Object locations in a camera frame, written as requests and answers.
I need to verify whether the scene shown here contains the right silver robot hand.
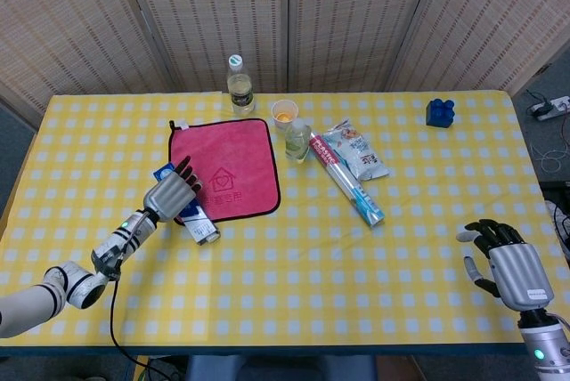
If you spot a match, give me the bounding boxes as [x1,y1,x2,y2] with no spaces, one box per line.
[456,219,556,313]

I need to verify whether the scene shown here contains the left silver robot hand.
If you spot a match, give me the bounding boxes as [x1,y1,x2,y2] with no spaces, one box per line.
[142,156,204,223]

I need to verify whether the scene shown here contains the blue white toothpaste box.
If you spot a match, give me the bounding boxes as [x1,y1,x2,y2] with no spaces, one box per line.
[153,162,222,247]

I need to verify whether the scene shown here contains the grey white cloth bundle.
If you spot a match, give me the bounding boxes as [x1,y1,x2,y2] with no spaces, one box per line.
[545,200,570,262]

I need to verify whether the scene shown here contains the pink towel with black trim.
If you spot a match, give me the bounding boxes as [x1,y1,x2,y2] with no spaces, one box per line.
[167,118,281,225]

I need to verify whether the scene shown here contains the tall bottle dark green label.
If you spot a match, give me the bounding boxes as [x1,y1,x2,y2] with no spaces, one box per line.
[226,53,257,117]

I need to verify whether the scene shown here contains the short bottle light green label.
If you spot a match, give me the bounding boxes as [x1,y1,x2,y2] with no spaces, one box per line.
[284,118,313,164]

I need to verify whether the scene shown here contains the white paper cup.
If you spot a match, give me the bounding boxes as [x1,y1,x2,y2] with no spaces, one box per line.
[271,100,299,134]

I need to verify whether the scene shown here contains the yellow white checked tablecloth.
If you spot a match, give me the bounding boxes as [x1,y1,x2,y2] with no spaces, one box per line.
[0,90,553,349]

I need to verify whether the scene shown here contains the white power strip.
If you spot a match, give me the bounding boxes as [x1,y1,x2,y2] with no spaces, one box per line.
[528,94,570,122]

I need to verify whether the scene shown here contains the blue toy building block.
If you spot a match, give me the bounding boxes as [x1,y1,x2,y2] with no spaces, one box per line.
[425,98,457,128]

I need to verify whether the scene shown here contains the white blue snack bag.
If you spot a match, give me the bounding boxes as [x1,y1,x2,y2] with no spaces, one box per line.
[321,118,391,182]

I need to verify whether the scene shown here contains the blue seat cushion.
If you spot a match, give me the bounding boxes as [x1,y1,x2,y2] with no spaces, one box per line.
[184,353,378,381]

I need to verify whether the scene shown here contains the beige woven folding screen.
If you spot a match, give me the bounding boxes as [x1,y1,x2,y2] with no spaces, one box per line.
[0,0,570,128]

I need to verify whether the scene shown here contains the thin white floor cable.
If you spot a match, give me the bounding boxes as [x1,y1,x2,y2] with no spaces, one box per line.
[529,142,570,173]

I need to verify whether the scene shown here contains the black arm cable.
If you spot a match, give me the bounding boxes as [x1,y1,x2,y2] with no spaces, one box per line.
[108,215,179,381]

